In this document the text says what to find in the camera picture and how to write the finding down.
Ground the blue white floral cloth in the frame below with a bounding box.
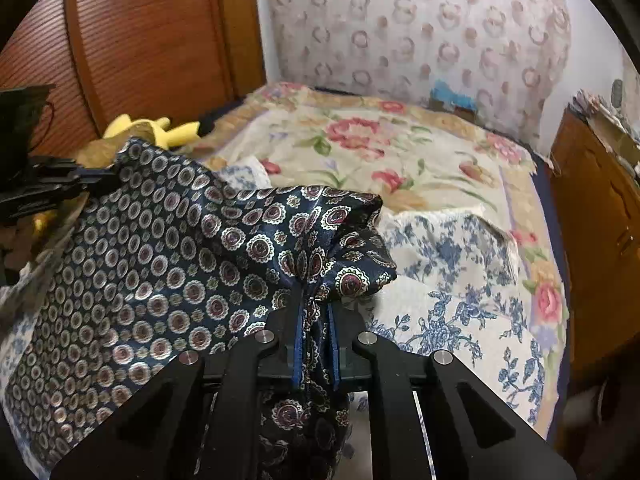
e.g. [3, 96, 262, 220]
[0, 156, 544, 480]

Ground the navy patterned satin garment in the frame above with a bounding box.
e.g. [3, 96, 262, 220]
[2, 140, 396, 479]

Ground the floral cream bedspread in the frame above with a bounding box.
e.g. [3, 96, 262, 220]
[191, 84, 568, 436]

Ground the brown louvered wardrobe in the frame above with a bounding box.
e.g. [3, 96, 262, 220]
[1, 0, 266, 156]

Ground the ring patterned lace curtain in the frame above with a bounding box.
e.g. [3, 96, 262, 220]
[268, 0, 570, 145]

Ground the small blue box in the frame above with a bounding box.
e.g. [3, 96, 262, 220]
[430, 80, 477, 122]

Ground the clutter on cabinet top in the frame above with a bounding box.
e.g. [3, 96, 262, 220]
[572, 89, 639, 178]

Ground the brown wooden cabinet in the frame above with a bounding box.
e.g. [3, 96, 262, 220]
[551, 107, 639, 385]

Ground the yellow plush toy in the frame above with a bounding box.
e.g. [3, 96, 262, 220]
[74, 114, 200, 169]

